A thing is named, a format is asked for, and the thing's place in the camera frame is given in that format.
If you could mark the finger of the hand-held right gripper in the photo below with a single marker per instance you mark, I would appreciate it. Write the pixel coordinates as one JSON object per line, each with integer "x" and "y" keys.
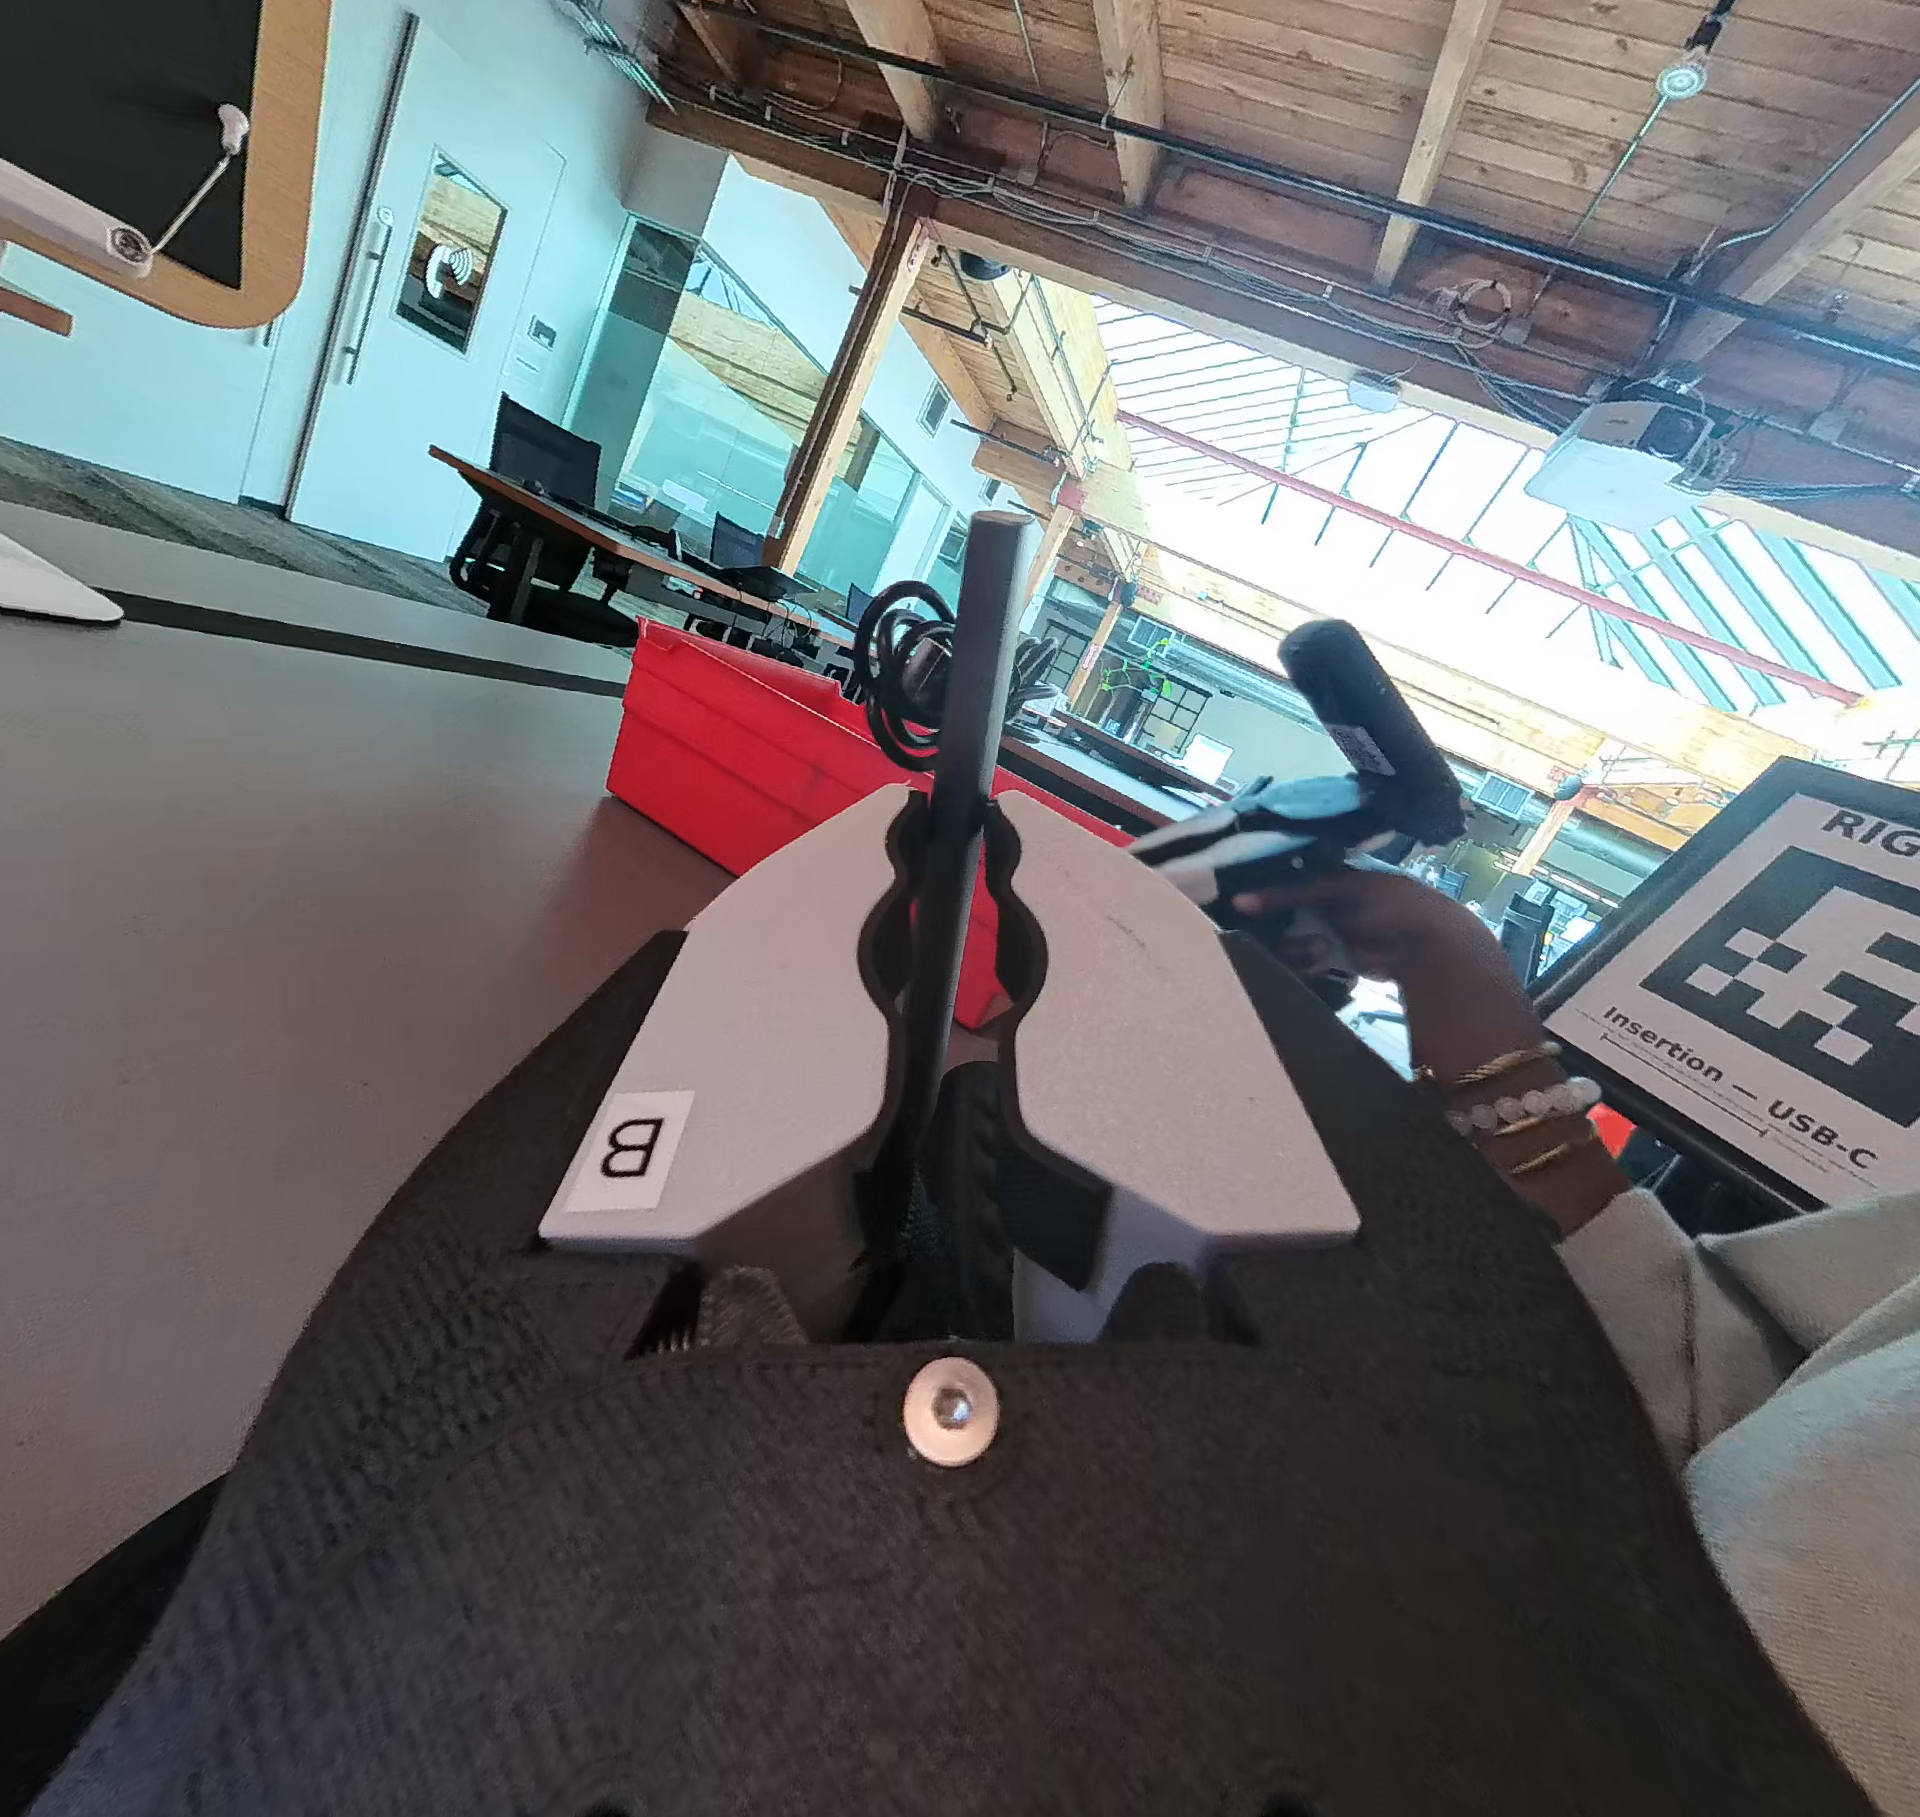
{"x": 1245, "y": 824}
{"x": 1275, "y": 871}

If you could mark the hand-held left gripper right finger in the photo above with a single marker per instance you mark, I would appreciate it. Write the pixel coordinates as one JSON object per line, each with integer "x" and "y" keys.
{"x": 1172, "y": 1068}

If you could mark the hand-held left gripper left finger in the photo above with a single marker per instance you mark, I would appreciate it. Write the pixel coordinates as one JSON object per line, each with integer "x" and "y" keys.
{"x": 750, "y": 1038}

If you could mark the red plastic bin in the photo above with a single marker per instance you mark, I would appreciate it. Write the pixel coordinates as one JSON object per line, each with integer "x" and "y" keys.
{"x": 720, "y": 753}

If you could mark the grey usb hub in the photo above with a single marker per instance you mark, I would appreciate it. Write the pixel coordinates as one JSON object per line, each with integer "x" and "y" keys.
{"x": 969, "y": 738}

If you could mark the person's right forearm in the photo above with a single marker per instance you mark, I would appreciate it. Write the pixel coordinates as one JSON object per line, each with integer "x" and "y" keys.
{"x": 1770, "y": 1397}

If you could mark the person's right hand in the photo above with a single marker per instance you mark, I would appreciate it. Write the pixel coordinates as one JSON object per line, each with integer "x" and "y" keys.
{"x": 1424, "y": 961}

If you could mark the white ceiling projector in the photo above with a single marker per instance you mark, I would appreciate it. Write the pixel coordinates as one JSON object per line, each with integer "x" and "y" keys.
{"x": 1613, "y": 467}

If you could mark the printed marker sign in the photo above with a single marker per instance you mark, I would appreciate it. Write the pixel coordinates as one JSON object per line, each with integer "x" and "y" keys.
{"x": 1770, "y": 978}

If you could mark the row of wooden top desks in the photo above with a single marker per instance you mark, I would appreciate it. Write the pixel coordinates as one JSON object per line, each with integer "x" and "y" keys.
{"x": 600, "y": 534}

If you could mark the black office chair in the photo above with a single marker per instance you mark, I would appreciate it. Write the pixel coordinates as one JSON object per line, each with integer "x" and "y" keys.
{"x": 533, "y": 467}

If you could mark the white double door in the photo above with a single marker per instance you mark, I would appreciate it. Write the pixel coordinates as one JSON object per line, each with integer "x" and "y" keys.
{"x": 481, "y": 421}

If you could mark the white tabletop stand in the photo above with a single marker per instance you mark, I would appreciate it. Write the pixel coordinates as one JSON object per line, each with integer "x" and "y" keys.
{"x": 29, "y": 580}

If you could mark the black board wooden frame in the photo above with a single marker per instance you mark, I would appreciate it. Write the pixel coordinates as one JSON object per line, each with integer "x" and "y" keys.
{"x": 121, "y": 47}

